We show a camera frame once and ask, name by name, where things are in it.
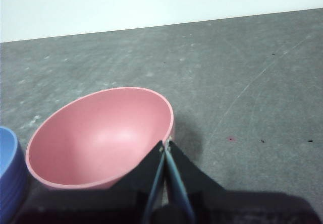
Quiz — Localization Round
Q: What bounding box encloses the blue ribbed bowl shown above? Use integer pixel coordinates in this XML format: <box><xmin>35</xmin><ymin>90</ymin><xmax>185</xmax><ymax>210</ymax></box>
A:
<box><xmin>0</xmin><ymin>126</ymin><xmax>29</xmax><ymax>223</ymax></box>

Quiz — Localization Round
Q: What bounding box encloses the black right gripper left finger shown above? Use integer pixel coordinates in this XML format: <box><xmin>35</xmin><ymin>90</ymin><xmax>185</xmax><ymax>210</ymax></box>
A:
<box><xmin>15</xmin><ymin>140</ymin><xmax>167</xmax><ymax>224</ymax></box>

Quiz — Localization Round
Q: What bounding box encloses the red ribbed bowl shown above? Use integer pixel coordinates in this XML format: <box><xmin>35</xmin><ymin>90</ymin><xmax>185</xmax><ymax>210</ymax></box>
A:
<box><xmin>25</xmin><ymin>86</ymin><xmax>176</xmax><ymax>191</ymax></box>

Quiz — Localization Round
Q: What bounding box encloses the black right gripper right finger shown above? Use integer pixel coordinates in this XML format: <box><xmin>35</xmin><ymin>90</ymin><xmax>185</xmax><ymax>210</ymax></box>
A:
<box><xmin>164</xmin><ymin>140</ymin><xmax>320</xmax><ymax>224</ymax></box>

